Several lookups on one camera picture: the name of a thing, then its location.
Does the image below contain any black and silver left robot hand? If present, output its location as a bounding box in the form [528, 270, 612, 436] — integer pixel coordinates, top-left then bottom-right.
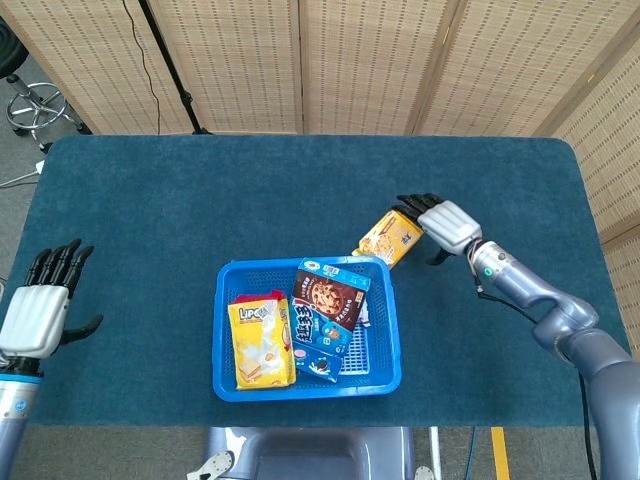
[0, 238, 105, 360]

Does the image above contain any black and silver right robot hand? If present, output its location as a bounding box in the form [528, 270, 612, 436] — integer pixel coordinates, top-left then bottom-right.
[397, 192, 484, 266]

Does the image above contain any yellow cracker pack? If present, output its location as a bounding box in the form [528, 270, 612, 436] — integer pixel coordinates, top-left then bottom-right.
[351, 209, 425, 271]

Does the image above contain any blue chocolate chip cookie box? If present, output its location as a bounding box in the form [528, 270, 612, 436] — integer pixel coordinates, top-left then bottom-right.
[289, 257, 372, 357]

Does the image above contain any long blue Oreo box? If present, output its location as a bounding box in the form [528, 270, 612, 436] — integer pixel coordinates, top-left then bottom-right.
[294, 347, 346, 384]

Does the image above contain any red yellow snack bag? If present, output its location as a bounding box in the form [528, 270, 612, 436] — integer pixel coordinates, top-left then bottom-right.
[227, 289, 297, 392]

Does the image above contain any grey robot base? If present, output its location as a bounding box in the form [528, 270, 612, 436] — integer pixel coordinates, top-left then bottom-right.
[187, 426, 436, 480]

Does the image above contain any blue plastic perforated basket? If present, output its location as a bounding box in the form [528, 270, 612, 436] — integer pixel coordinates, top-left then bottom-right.
[211, 255, 404, 404]

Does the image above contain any teal table mat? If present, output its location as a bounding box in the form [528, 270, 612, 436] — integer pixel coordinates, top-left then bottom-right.
[0, 134, 632, 429]

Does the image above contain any black stool with chrome base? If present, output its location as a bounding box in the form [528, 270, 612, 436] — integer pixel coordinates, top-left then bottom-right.
[0, 17, 94, 154]

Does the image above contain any white table leg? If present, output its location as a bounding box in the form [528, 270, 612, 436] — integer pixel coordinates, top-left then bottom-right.
[428, 426, 444, 480]

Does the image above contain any yellow floor tape strip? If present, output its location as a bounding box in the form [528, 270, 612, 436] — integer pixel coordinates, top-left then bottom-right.
[490, 426, 512, 480]

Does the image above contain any black tripod stand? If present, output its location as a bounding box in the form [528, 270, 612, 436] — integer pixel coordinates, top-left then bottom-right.
[137, 0, 214, 136]

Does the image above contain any blue floor cable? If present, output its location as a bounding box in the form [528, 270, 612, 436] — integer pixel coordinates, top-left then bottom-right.
[464, 426, 479, 480]

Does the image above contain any thin black hanging cable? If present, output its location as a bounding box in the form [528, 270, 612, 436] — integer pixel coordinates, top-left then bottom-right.
[121, 0, 161, 135]

